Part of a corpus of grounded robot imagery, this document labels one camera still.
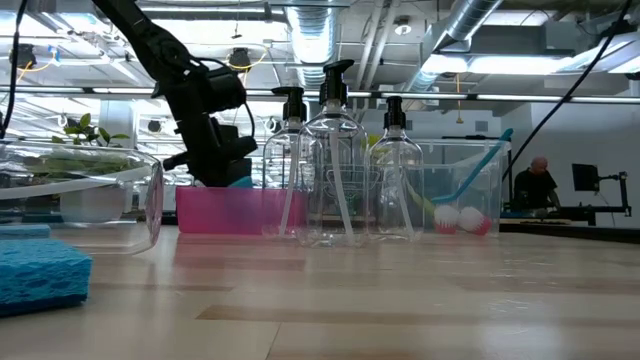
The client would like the yellow-green dish brush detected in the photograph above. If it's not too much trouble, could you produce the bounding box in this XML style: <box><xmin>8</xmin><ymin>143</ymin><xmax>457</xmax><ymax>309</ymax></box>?
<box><xmin>367</xmin><ymin>132</ymin><xmax>437</xmax><ymax>215</ymax></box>

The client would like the red dish brush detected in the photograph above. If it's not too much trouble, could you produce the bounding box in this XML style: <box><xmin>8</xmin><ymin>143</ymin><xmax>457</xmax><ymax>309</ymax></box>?
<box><xmin>457</xmin><ymin>205</ymin><xmax>494</xmax><ymax>237</ymax></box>
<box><xmin>432</xmin><ymin>203</ymin><xmax>461</xmax><ymax>236</ymax></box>

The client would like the silver ribbed ventilation duct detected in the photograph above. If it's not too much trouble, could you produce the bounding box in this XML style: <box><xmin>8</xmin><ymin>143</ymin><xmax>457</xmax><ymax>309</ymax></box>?
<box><xmin>285</xmin><ymin>0</ymin><xmax>342</xmax><ymax>90</ymax></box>

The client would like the silver slanted ventilation duct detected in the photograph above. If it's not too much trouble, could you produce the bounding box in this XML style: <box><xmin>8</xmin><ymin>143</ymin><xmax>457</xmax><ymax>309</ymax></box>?
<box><xmin>404</xmin><ymin>0</ymin><xmax>504</xmax><ymax>94</ymax></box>

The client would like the black monitor on arm mount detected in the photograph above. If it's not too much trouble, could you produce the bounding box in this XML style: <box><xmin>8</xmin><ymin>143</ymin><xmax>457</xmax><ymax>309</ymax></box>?
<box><xmin>549</xmin><ymin>163</ymin><xmax>633</xmax><ymax>227</ymax></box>

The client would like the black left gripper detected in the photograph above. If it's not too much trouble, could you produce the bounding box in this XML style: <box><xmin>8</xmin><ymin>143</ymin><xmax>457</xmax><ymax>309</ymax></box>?
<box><xmin>162</xmin><ymin>92</ymin><xmax>259</xmax><ymax>188</ymax></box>

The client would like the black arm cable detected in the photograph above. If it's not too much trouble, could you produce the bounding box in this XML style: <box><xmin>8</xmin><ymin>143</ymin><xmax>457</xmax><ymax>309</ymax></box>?
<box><xmin>0</xmin><ymin>0</ymin><xmax>29</xmax><ymax>142</ymax></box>
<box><xmin>501</xmin><ymin>0</ymin><xmax>635</xmax><ymax>182</ymax></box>

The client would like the clear plastic bin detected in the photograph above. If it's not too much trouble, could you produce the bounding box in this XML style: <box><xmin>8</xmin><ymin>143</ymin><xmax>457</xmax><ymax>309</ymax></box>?
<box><xmin>413</xmin><ymin>138</ymin><xmax>513</xmax><ymax>237</ymax></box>

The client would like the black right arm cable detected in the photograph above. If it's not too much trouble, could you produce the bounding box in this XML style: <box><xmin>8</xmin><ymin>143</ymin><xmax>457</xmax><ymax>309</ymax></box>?
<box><xmin>501</xmin><ymin>0</ymin><xmax>635</xmax><ymax>182</ymax></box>

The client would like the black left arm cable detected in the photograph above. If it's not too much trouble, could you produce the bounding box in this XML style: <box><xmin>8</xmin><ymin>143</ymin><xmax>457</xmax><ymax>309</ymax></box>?
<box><xmin>0</xmin><ymin>0</ymin><xmax>29</xmax><ymax>142</ymax></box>

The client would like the pink plastic tray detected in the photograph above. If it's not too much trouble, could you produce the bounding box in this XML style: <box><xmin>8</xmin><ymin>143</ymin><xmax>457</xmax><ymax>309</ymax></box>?
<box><xmin>174</xmin><ymin>186</ymin><xmax>307</xmax><ymax>236</ymax></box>

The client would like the teal dish brush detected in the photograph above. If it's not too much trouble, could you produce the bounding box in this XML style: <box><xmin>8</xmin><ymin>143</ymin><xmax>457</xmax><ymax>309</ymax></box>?
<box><xmin>430</xmin><ymin>127</ymin><xmax>515</xmax><ymax>206</ymax></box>

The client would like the green plant in white pot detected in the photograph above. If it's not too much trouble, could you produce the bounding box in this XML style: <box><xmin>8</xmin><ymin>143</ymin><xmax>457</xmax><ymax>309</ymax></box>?
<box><xmin>37</xmin><ymin>113</ymin><xmax>146</xmax><ymax>225</ymax></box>

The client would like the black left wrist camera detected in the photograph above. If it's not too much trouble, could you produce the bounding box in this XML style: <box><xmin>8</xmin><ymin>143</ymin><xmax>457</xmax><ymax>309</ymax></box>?
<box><xmin>204</xmin><ymin>67</ymin><xmax>250</xmax><ymax>115</ymax></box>

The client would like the black aluminium table frame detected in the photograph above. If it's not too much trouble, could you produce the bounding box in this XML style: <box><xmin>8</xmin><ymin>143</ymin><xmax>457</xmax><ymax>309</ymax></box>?
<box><xmin>499</xmin><ymin>222</ymin><xmax>640</xmax><ymax>246</ymax></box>

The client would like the clear plastic pump bottle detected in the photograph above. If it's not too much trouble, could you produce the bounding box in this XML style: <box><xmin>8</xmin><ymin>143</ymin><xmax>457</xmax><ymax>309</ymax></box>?
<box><xmin>261</xmin><ymin>85</ymin><xmax>322</xmax><ymax>240</ymax></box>
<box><xmin>366</xmin><ymin>94</ymin><xmax>426</xmax><ymax>244</ymax></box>
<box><xmin>294</xmin><ymin>58</ymin><xmax>370</xmax><ymax>249</ymax></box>
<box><xmin>0</xmin><ymin>139</ymin><xmax>166</xmax><ymax>257</ymax></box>

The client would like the black ceiling device yellow cable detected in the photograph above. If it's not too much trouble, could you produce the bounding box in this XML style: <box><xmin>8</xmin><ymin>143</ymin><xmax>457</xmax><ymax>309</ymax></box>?
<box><xmin>227</xmin><ymin>47</ymin><xmax>254</xmax><ymax>75</ymax></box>
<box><xmin>8</xmin><ymin>43</ymin><xmax>38</xmax><ymax>70</ymax></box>

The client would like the person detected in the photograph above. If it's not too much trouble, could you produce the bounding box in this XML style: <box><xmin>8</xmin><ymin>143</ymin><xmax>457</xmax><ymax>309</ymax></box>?
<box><xmin>512</xmin><ymin>155</ymin><xmax>562</xmax><ymax>214</ymax></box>

